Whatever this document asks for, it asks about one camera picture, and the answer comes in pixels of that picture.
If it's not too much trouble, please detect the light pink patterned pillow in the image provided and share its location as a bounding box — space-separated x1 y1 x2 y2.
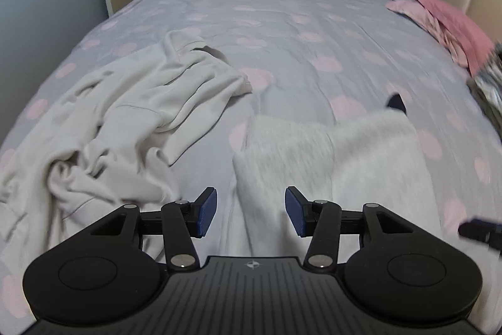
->
385 0 471 69

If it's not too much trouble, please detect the grey printed sweatshirt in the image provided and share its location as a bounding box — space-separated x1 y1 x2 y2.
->
232 93 502 335

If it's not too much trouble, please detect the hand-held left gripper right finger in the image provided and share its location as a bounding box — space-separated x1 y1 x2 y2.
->
285 186 420 273

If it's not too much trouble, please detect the stack of folded clothes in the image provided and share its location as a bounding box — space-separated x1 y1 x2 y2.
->
467 45 502 141

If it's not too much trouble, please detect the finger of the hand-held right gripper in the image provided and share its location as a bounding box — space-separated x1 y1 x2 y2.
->
458 216 502 251

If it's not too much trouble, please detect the bed with pink dotted sheet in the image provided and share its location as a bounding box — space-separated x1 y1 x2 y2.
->
0 0 502 335

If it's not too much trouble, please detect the cream hoodie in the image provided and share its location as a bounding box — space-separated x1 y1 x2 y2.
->
0 30 252 265

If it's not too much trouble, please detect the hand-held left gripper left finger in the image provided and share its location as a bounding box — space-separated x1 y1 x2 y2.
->
84 186 218 273

